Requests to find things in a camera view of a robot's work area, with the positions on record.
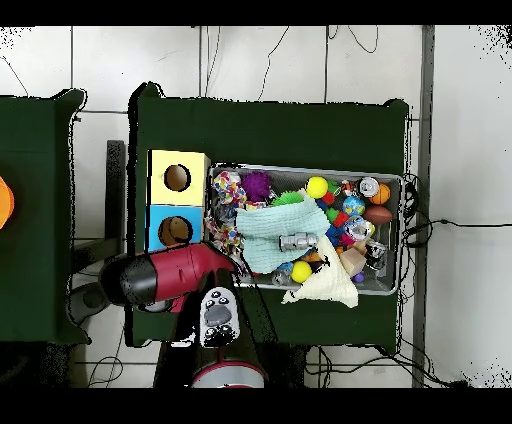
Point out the black pedestal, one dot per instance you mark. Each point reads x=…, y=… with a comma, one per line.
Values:
x=288, y=364

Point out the brown toy football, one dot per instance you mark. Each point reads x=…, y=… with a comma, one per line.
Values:
x=378, y=214

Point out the blue globe ball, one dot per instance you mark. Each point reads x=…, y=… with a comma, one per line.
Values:
x=354, y=206

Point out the cream waffle cloth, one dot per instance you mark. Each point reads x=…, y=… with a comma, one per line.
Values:
x=328, y=286

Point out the silver toy camera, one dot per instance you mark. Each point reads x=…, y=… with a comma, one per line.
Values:
x=298, y=242

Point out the shallow clear mesh bin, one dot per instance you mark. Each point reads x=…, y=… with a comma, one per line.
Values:
x=380, y=284

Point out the orange round object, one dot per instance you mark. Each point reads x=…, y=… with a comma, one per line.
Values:
x=4, y=204

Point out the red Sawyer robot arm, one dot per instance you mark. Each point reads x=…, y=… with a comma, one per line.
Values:
x=176, y=272

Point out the purple spiky ball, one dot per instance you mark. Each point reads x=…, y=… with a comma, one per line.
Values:
x=257, y=186

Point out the silver drink can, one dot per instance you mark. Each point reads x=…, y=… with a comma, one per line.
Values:
x=368, y=186

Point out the wooden box with three holes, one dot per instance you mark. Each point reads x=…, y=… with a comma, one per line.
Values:
x=188, y=192

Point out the dark grey floor base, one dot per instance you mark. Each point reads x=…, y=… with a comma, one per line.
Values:
x=84, y=306

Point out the mint waffle cloth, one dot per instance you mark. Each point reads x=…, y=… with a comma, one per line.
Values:
x=264, y=228

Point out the orange toy basketball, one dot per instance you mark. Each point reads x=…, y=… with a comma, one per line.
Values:
x=382, y=194

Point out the dark green tablecloth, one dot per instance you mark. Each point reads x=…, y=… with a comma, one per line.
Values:
x=32, y=160
x=260, y=132

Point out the colourful confetti print packet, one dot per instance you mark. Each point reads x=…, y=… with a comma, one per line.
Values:
x=228, y=188

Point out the green spiky ball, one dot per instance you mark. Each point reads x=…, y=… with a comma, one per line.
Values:
x=288, y=198

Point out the yellow ball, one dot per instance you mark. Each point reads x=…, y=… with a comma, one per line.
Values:
x=316, y=187
x=301, y=272

